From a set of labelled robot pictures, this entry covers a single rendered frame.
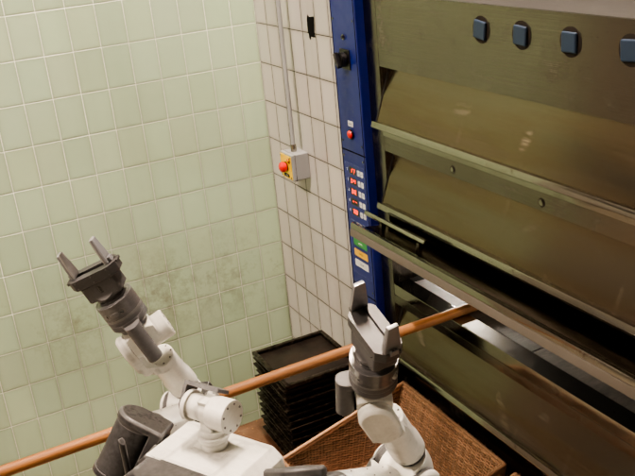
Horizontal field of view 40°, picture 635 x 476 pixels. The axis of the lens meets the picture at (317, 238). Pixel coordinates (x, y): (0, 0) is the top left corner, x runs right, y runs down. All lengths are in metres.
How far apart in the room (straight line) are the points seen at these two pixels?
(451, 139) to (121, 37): 1.40
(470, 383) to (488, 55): 0.98
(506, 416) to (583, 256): 0.63
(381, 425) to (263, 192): 2.07
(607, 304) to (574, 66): 0.53
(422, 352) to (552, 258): 0.80
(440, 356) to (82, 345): 1.46
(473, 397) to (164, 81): 1.61
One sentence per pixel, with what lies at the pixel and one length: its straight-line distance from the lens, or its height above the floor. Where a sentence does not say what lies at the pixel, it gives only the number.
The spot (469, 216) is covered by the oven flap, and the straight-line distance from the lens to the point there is 2.41.
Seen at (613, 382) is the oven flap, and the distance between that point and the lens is 1.91.
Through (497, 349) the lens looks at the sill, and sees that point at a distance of 2.48.
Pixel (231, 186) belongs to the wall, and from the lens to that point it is 3.51.
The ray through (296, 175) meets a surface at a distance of 3.22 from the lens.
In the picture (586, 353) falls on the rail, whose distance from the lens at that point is 1.95.
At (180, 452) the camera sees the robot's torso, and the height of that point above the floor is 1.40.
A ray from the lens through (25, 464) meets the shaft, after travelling 2.25.
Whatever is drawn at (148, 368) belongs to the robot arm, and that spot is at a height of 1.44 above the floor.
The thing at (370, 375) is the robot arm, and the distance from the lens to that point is 1.53.
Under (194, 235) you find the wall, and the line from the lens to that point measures 3.51.
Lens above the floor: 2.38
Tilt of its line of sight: 21 degrees down
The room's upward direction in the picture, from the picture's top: 6 degrees counter-clockwise
